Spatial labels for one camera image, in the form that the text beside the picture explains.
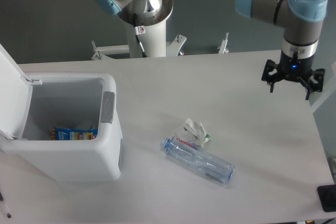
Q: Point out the black device at table edge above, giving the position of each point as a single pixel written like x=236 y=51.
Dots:
x=327 y=197

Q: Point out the clear plastic water bottle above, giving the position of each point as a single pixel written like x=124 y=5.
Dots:
x=197 y=160

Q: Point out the white plastic trash can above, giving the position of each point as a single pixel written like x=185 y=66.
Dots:
x=65 y=124

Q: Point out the black white pen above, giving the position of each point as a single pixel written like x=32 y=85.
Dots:
x=5 y=207

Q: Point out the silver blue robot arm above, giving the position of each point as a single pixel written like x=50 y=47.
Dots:
x=301 y=20

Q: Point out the blue snack wrapper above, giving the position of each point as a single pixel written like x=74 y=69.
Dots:
x=65 y=134

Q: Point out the white trash can lid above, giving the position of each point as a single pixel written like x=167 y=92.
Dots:
x=16 y=95

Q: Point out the white paper wrapper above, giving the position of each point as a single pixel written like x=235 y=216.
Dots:
x=192 y=133

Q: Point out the white furniture at right edge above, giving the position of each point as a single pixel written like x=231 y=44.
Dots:
x=328 y=89

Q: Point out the white metal base frame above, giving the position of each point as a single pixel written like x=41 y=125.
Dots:
x=141 y=48

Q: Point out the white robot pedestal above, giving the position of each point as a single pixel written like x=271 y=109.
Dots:
x=146 y=17

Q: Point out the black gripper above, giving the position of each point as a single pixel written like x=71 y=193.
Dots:
x=290 y=68

